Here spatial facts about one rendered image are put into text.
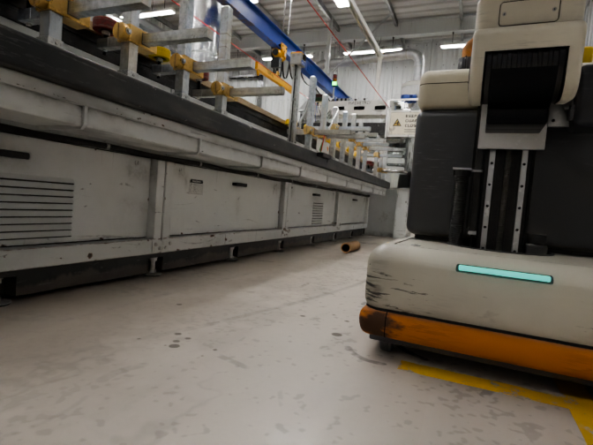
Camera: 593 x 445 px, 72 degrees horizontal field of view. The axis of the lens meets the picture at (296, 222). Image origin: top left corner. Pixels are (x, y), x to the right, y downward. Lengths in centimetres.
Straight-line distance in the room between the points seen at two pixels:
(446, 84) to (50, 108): 111
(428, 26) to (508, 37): 1025
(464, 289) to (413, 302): 12
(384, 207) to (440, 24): 667
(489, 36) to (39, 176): 131
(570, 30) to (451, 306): 64
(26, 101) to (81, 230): 55
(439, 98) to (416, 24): 1005
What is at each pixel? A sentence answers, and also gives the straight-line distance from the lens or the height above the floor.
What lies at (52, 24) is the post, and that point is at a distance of 126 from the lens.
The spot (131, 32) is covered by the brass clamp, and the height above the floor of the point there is 83.
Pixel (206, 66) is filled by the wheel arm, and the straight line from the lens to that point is 160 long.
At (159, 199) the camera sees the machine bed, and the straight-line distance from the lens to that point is 180.
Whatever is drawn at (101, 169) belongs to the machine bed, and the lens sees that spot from 164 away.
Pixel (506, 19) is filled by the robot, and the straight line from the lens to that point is 116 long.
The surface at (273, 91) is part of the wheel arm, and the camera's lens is 172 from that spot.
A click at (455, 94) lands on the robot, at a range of 137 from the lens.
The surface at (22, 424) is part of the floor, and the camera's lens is 80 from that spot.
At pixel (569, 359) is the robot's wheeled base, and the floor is 9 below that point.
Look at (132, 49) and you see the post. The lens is 143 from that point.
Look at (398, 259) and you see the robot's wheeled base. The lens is 102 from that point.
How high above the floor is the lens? 37
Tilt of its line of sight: 3 degrees down
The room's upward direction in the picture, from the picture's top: 5 degrees clockwise
